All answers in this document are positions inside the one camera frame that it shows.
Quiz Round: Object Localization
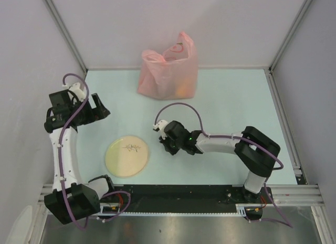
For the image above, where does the red yellow fake peach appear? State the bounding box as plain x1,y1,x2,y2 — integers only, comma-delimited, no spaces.
175,79,194,99

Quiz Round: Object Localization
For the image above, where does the pink plastic bag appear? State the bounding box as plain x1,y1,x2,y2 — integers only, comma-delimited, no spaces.
138,31,198,100

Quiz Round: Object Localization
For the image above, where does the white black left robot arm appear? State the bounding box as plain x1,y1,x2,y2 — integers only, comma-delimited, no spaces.
44,82,116,225

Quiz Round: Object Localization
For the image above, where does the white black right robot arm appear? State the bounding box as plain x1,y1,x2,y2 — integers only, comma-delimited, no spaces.
153,120,280,203

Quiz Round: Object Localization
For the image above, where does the cream ceramic plate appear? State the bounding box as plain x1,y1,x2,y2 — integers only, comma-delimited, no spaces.
105,135,150,178

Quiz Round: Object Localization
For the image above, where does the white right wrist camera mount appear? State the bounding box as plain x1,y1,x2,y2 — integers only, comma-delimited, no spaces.
153,120,168,140

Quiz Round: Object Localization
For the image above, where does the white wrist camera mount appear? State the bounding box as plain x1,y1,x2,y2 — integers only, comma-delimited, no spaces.
62,82,87,104
153,120,168,140

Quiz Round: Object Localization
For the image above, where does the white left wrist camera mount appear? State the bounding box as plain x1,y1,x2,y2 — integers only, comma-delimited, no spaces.
62,82,87,104

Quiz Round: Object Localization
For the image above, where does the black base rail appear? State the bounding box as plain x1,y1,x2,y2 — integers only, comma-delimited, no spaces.
97,184,272,218

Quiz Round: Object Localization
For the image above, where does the aluminium frame rail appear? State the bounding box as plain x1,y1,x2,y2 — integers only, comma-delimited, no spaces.
265,68,324,207

